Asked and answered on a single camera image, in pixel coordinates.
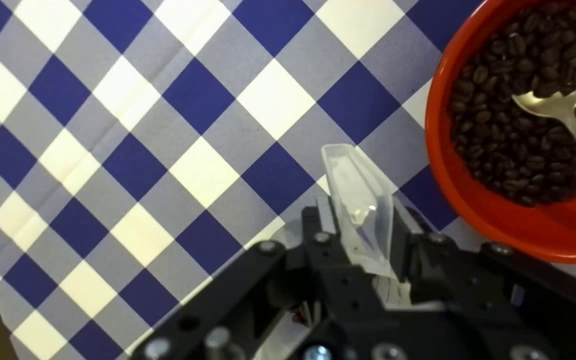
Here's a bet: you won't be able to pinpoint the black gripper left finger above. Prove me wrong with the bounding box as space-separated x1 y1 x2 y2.
130 207 368 360

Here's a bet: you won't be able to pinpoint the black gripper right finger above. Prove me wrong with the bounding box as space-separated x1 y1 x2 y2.
395 202 576 360

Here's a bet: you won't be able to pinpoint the clear plastic jar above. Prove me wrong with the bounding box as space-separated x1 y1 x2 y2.
322 144 410 306

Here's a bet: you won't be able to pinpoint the red bowl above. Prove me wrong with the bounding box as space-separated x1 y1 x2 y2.
425 0 576 263

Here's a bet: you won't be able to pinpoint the roasted coffee beans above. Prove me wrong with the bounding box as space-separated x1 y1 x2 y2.
449 0 576 207

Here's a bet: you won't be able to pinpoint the blue white checkered tablecloth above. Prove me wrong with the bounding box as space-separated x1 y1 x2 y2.
0 0 576 360

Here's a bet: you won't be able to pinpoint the silver spoon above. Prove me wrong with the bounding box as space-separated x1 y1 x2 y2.
513 90 576 140

